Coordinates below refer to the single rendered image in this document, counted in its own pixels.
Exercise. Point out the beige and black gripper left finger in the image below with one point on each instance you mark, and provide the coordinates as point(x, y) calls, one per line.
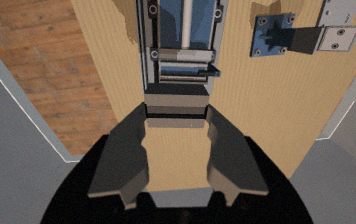
point(107, 179)

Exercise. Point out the grey metal block with slot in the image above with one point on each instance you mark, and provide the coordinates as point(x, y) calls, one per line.
point(171, 105)

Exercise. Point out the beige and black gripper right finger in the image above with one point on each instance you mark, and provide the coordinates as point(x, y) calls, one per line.
point(240, 169)

